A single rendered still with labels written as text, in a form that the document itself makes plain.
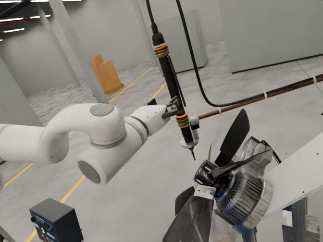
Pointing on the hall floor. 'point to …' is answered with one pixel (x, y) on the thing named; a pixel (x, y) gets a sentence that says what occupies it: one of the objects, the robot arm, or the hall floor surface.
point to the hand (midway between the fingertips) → (164, 102)
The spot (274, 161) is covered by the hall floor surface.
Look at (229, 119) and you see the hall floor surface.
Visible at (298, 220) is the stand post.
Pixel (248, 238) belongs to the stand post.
